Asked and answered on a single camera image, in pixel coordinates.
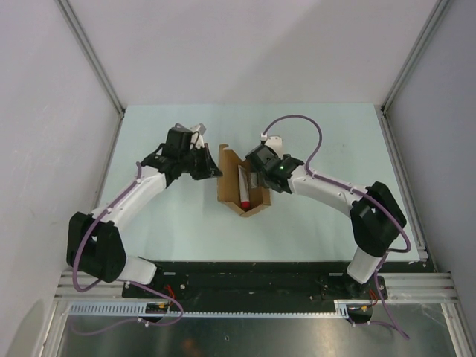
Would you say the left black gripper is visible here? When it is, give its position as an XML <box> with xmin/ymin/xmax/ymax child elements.
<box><xmin>179</xmin><ymin>143</ymin><xmax>222</xmax><ymax>181</ymax></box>

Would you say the brown cardboard express box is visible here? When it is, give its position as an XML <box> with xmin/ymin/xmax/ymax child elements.
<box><xmin>217</xmin><ymin>144</ymin><xmax>271</xmax><ymax>218</ymax></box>

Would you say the white tube red cap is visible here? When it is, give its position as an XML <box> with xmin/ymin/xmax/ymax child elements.
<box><xmin>238</xmin><ymin>165</ymin><xmax>251</xmax><ymax>211</ymax></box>

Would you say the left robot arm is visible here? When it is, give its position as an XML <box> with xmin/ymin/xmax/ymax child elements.
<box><xmin>66</xmin><ymin>123</ymin><xmax>222</xmax><ymax>298</ymax></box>

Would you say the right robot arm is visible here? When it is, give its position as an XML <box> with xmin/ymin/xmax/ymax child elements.
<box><xmin>246</xmin><ymin>144</ymin><xmax>411</xmax><ymax>298</ymax></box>

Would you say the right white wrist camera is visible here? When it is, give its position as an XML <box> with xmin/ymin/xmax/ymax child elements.
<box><xmin>260</xmin><ymin>133</ymin><xmax>283</xmax><ymax>157</ymax></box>

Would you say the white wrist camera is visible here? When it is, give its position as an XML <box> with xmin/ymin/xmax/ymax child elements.
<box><xmin>190</xmin><ymin>123</ymin><xmax>206</xmax><ymax>149</ymax></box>
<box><xmin>260</xmin><ymin>133</ymin><xmax>283</xmax><ymax>157</ymax></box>

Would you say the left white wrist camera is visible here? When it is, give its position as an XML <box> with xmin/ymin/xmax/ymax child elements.
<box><xmin>190</xmin><ymin>123</ymin><xmax>206</xmax><ymax>149</ymax></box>

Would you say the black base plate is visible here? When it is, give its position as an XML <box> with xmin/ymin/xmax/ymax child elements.
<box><xmin>122</xmin><ymin>261</ymin><xmax>387</xmax><ymax>314</ymax></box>

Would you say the right aluminium frame post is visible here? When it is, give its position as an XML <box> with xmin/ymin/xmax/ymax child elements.
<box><xmin>381</xmin><ymin>0</ymin><xmax>455</xmax><ymax>115</ymax></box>

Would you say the aluminium frame post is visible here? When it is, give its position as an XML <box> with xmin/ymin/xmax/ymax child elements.
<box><xmin>381</xmin><ymin>0</ymin><xmax>455</xmax><ymax>115</ymax></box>
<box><xmin>54</xmin><ymin>0</ymin><xmax>126</xmax><ymax>118</ymax></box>

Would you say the white slotted cable duct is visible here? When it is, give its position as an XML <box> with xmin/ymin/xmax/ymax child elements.
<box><xmin>68</xmin><ymin>299</ymin><xmax>353</xmax><ymax>319</ymax></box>

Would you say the aluminium front rail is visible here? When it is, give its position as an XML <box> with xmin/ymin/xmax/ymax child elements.
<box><xmin>54</xmin><ymin>271</ymin><xmax>458</xmax><ymax>303</ymax></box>

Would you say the left aluminium frame post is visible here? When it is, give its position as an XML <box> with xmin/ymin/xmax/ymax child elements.
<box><xmin>54</xmin><ymin>0</ymin><xmax>126</xmax><ymax>118</ymax></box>

